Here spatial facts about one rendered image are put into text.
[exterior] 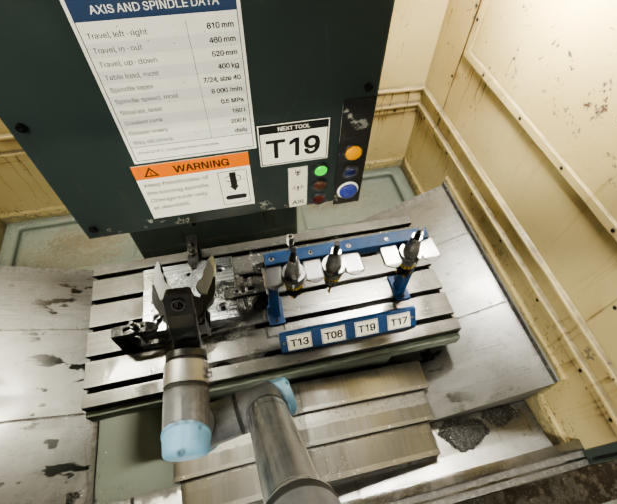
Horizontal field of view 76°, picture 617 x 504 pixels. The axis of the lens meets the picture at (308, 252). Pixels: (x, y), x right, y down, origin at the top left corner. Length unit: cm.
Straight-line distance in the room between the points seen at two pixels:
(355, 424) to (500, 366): 53
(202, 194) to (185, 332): 25
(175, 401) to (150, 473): 89
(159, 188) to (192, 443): 38
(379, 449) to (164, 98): 121
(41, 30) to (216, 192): 27
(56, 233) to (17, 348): 67
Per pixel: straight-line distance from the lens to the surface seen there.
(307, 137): 56
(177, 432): 69
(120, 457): 162
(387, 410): 145
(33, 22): 49
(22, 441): 167
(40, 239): 226
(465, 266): 166
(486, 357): 154
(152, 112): 52
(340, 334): 128
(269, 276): 104
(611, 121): 121
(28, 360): 175
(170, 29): 47
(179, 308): 69
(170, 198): 61
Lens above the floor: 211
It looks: 55 degrees down
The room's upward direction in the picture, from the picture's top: 2 degrees clockwise
